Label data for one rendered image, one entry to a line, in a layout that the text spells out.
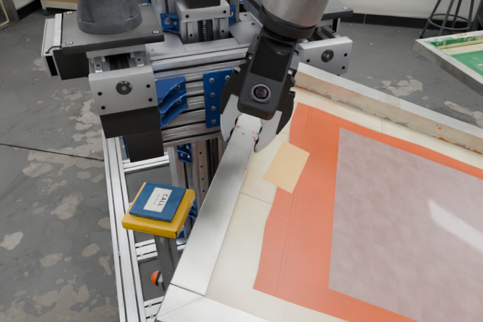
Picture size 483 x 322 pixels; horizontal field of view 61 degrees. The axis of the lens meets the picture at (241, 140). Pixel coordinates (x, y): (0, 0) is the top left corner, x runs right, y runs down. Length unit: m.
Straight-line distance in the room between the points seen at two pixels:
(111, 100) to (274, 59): 0.53
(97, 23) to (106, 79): 0.15
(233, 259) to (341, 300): 0.14
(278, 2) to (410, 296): 0.40
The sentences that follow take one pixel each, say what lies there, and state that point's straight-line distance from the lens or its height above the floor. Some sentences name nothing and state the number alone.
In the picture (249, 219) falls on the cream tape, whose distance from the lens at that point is 0.55.
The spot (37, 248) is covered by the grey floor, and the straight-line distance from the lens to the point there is 2.29.
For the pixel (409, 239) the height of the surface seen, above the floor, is 1.17.
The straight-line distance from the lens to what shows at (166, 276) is 1.15.
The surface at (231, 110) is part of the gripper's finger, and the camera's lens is 0.57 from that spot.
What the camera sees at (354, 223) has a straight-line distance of 0.62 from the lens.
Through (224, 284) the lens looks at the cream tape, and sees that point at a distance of 0.49.
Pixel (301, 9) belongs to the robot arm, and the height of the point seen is 1.48.
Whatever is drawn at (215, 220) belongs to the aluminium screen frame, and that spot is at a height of 1.27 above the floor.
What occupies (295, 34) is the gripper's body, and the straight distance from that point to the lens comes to 0.50.
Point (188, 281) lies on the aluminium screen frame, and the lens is 0.44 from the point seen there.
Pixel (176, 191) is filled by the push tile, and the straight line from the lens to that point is 0.96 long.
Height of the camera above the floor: 1.64
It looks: 38 degrees down
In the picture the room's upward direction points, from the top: straight up
